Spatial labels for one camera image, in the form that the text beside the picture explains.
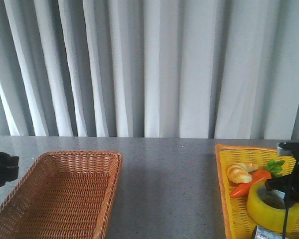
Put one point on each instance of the brown wicker basket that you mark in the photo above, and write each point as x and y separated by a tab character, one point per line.
63	195

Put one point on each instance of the silver foil packet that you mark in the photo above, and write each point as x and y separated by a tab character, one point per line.
261	233

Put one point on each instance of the toy croissant bread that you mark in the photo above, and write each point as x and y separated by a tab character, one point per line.
240	172

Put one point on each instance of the yellow tape roll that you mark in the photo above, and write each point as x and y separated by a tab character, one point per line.
266	208

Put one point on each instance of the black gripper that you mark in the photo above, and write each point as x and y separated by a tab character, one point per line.
288	183
9	168

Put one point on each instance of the yellow wicker basket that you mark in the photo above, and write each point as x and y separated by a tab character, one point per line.
238	223

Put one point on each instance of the grey pleated curtain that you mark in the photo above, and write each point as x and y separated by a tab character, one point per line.
224	69

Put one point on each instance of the toy orange carrot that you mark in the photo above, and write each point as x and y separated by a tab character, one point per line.
272	170

